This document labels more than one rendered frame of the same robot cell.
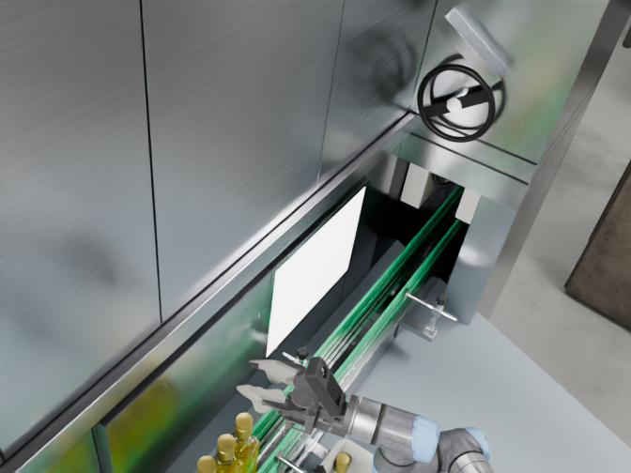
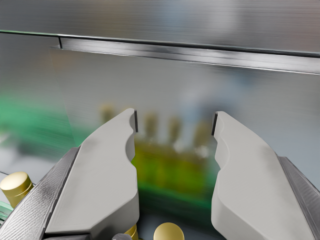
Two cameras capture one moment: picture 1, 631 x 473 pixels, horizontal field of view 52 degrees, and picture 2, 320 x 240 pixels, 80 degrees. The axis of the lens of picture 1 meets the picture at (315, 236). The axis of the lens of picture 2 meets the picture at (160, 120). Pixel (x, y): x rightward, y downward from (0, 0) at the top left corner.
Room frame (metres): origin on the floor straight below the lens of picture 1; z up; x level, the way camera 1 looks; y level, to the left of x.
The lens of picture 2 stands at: (0.67, -0.03, 1.38)
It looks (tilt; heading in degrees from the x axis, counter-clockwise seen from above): 32 degrees down; 82
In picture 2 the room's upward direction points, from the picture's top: straight up
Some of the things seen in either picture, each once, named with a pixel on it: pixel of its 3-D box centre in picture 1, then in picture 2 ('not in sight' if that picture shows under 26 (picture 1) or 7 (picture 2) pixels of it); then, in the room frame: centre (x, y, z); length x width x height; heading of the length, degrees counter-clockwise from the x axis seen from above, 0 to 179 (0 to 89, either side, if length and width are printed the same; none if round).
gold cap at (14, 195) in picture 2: not in sight; (19, 190); (0.49, 0.19, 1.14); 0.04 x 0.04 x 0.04
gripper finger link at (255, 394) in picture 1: (260, 402); (115, 180); (0.65, 0.05, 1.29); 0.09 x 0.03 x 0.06; 92
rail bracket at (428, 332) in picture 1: (424, 319); not in sight; (1.28, -0.36, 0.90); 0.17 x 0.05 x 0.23; 63
